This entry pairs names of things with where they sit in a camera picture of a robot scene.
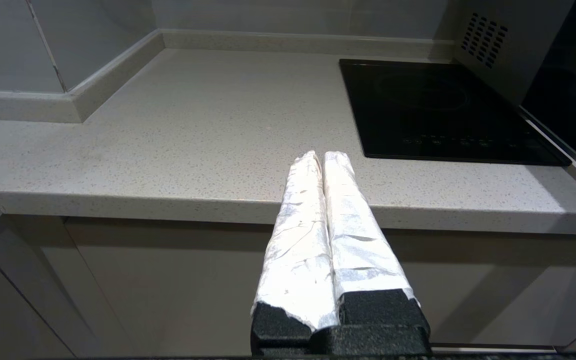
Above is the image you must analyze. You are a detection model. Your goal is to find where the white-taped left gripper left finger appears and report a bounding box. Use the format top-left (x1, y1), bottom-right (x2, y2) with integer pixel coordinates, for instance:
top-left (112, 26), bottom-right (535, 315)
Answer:
top-left (250, 151), bottom-right (340, 350)

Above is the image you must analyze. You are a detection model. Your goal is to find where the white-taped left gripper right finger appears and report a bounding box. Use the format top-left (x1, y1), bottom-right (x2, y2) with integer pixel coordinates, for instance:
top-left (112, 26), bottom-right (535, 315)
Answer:
top-left (323, 151), bottom-right (430, 332)

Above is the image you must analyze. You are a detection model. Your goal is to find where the silver microwave oven body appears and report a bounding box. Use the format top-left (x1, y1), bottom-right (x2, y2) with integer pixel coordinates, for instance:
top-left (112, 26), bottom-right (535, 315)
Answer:
top-left (451, 0), bottom-right (576, 107)

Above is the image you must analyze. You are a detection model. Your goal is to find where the black induction cooktop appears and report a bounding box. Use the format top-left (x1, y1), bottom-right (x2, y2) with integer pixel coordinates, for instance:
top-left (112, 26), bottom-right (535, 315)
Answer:
top-left (339, 58), bottom-right (573, 167)

